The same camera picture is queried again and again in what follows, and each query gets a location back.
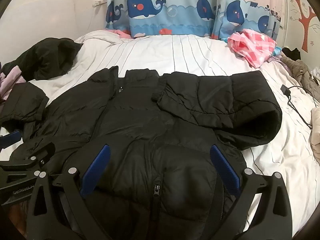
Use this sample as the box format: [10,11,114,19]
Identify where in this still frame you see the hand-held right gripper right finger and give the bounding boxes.
[210,144,293,240]

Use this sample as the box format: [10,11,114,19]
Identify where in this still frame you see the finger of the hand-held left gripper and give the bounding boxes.
[0,142,56,177]
[0,130,21,150]

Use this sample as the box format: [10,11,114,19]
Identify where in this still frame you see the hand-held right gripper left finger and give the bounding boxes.
[26,144,118,240]

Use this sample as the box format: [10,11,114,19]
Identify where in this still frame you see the black puffer jacket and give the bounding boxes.
[0,66,283,240]

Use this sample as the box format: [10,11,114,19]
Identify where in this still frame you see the purple jacket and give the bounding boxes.
[0,64,27,105]

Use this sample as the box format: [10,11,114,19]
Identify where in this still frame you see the black garment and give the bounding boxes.
[4,37,84,80]

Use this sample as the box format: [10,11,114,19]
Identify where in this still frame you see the cream puffer jacket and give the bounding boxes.
[310,107,320,160]

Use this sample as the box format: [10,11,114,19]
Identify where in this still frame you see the white striped bed quilt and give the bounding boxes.
[0,30,320,234]

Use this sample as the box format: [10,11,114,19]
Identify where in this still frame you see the brown quilted coat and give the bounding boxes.
[280,56,320,98]

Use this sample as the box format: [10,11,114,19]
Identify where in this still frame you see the pink checked cloth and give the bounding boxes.
[227,29,277,68]

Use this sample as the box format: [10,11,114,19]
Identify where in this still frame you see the blue patterned cloth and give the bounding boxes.
[267,45,283,63]

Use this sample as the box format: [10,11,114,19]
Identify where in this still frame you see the white plastic bag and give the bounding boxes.
[311,67,320,85]

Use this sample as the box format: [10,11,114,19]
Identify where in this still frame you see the dark cloth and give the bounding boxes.
[282,47,300,60]

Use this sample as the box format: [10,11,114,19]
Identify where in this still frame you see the whale print curtain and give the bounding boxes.
[105,0,282,40]

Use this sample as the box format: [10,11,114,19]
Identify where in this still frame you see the black charger with cable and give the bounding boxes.
[280,84,316,129]

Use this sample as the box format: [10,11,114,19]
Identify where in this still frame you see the red tree wall sticker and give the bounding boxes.
[291,0,317,53]

